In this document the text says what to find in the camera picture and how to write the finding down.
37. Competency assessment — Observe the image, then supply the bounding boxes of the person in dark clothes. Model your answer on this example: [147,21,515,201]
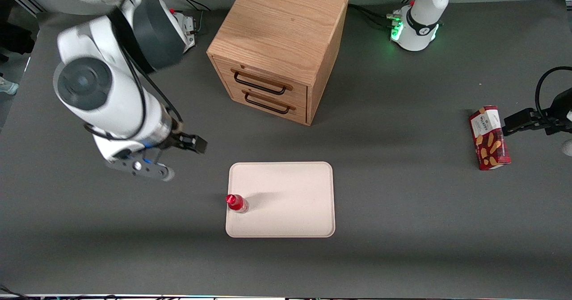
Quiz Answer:
[0,0,36,64]

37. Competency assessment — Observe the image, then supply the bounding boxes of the red coke bottle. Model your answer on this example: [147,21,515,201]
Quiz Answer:
[226,194,249,214]

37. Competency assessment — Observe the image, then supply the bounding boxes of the beige plastic tray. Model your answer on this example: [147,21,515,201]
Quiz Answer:
[225,161,336,238]

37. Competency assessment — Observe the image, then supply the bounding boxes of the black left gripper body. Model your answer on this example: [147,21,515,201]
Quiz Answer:
[538,90,572,135]

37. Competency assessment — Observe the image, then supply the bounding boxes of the black left gripper cable loop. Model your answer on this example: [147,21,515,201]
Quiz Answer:
[535,67,572,123]

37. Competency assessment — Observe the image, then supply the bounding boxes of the black cable at table edge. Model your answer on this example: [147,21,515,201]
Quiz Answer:
[0,284,33,300]

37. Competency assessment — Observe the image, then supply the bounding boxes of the wooden drawer cabinet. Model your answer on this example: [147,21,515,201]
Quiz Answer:
[206,0,349,126]

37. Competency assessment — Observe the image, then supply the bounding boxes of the dark grey table mat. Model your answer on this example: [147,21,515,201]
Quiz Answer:
[0,0,572,299]

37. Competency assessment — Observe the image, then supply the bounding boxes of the light grey shoe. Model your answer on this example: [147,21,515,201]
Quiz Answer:
[0,76,20,96]

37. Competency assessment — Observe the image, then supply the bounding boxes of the red shortbread cookie box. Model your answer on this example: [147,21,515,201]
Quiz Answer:
[468,106,512,171]

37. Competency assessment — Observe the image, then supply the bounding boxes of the black left arm base cables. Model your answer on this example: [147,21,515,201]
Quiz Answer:
[348,0,419,29]

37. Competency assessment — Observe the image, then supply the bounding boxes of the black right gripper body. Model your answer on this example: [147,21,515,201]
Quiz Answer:
[166,131,208,154]

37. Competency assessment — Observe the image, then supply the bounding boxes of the black metal drawer handle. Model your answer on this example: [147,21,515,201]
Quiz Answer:
[242,90,296,114]
[231,68,294,96]

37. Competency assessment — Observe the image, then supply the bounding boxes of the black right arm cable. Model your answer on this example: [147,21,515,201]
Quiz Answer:
[84,0,184,141]

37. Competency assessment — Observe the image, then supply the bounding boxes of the wooden drawer front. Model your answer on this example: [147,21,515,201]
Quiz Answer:
[222,79,308,126]
[211,55,309,109]

